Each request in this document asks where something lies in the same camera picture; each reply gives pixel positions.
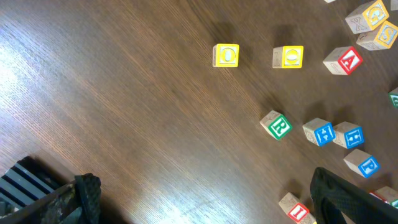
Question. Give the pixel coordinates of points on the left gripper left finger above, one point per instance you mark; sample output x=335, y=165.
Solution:
x=82, y=194

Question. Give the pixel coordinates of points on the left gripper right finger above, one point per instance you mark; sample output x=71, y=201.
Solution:
x=335, y=198

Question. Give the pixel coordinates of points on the red I block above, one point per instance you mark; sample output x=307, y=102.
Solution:
x=293, y=208

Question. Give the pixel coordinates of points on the green R block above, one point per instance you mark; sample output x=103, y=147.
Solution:
x=276, y=124

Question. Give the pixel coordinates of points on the red A block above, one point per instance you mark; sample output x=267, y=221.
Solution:
x=343, y=60

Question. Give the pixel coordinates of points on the striped robot base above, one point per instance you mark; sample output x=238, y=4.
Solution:
x=27, y=181

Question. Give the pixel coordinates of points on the blue P block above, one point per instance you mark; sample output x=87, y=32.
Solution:
x=362, y=163

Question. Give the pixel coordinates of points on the plain wooden block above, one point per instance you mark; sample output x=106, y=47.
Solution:
x=387, y=195

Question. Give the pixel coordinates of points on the blue H block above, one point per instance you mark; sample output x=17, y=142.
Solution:
x=348, y=135

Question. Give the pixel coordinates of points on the blue block lower left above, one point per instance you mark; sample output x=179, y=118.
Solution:
x=319, y=131

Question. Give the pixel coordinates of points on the plain block green side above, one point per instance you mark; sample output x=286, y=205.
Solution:
x=393, y=95

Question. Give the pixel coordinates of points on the yellow O block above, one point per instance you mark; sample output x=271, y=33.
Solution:
x=289, y=56

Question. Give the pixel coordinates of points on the yellow block right of pair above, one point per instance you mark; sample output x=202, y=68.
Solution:
x=381, y=38

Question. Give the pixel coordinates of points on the yellow block of pair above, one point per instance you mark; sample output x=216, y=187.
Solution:
x=381, y=38
x=367, y=17

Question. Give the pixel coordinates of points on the yellow block far left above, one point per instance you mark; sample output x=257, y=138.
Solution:
x=225, y=55

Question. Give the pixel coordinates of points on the yellow block left of pair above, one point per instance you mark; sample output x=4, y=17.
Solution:
x=367, y=17

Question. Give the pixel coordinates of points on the plain tan block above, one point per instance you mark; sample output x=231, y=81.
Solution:
x=394, y=5

